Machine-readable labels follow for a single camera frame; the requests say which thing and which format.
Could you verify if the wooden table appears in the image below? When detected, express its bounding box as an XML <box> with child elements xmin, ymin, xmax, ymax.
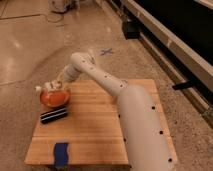
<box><xmin>24</xmin><ymin>78</ymin><xmax>179</xmax><ymax>171</ymax></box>

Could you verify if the white object with cables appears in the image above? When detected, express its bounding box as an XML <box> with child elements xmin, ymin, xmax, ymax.
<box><xmin>48</xmin><ymin>0</ymin><xmax>80</xmax><ymax>13</ymax></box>

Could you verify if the long bench rail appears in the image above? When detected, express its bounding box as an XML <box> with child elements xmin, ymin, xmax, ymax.
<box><xmin>120</xmin><ymin>0</ymin><xmax>213</xmax><ymax>91</ymax></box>

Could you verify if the black box on floor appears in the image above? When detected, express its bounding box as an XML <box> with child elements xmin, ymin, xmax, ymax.
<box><xmin>122</xmin><ymin>22</ymin><xmax>140</xmax><ymax>39</ymax></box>

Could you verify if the orange ceramic bowl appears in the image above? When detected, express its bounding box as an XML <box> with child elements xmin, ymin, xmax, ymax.
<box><xmin>40</xmin><ymin>89</ymin><xmax>70</xmax><ymax>108</ymax></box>

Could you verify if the black white striped block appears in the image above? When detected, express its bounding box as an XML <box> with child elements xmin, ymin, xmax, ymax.
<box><xmin>40</xmin><ymin>108</ymin><xmax>68</xmax><ymax>124</ymax></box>

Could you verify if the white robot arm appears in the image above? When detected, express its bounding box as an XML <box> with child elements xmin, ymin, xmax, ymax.
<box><xmin>60</xmin><ymin>52</ymin><xmax>175</xmax><ymax>171</ymax></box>

